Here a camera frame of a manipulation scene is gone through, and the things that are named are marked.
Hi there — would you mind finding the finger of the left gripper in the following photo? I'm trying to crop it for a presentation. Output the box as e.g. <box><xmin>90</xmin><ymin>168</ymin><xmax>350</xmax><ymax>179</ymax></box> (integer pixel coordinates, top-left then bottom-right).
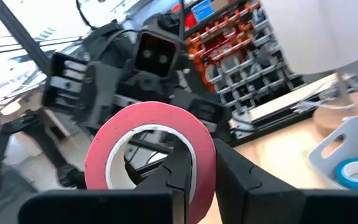
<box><xmin>85</xmin><ymin>63</ymin><xmax>122</xmax><ymax>127</ymax></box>
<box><xmin>172</xmin><ymin>91</ymin><xmax>232</xmax><ymax>139</ymax></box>

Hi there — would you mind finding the blue labelled box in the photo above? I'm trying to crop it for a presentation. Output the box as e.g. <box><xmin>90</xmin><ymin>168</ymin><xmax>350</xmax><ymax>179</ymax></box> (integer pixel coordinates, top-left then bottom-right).
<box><xmin>191</xmin><ymin>0</ymin><xmax>215</xmax><ymax>23</ymax></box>

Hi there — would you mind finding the white table lamp wooden base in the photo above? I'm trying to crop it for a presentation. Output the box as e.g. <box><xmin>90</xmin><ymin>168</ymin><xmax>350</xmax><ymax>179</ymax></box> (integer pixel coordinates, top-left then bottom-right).
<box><xmin>259</xmin><ymin>0</ymin><xmax>358</xmax><ymax>138</ymax></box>

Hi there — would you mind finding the white flat board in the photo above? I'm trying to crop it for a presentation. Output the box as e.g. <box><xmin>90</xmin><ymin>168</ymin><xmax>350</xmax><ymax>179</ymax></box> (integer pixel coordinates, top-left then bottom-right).
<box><xmin>249</xmin><ymin>73</ymin><xmax>338</xmax><ymax>124</ymax></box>

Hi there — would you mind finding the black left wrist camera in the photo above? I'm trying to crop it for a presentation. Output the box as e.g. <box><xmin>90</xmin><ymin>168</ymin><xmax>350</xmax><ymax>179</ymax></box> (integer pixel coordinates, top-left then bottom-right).
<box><xmin>132</xmin><ymin>29</ymin><xmax>181</xmax><ymax>78</ymax></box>

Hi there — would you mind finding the pink tape roll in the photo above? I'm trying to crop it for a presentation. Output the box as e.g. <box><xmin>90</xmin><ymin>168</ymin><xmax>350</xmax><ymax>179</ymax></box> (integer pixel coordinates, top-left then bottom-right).
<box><xmin>84</xmin><ymin>101</ymin><xmax>217</xmax><ymax>224</ymax></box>

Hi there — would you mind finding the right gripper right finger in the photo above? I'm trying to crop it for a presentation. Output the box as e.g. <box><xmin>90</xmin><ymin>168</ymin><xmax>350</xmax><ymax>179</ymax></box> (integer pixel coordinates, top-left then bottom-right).
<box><xmin>214</xmin><ymin>138</ymin><xmax>358</xmax><ymax>224</ymax></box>

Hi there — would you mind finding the parts storage rack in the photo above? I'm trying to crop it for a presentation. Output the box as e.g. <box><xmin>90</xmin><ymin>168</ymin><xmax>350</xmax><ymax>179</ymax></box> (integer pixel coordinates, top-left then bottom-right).
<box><xmin>183</xmin><ymin>0</ymin><xmax>307</xmax><ymax>105</ymax></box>

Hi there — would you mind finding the white lamp cable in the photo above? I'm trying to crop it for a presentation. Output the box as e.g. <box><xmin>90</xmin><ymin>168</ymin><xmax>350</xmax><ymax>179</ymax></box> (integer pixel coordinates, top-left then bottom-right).
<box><xmin>290</xmin><ymin>98</ymin><xmax>356</xmax><ymax>114</ymax></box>

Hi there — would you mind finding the blue tape roll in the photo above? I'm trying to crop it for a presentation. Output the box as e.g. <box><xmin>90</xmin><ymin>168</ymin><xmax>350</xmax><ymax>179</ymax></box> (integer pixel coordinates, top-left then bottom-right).
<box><xmin>334</xmin><ymin>157</ymin><xmax>358</xmax><ymax>191</ymax></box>

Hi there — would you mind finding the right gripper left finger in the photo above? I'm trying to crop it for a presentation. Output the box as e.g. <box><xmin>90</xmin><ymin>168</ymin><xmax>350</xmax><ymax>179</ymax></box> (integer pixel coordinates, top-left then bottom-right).
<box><xmin>19</xmin><ymin>141</ymin><xmax>193</xmax><ymax>224</ymax></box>

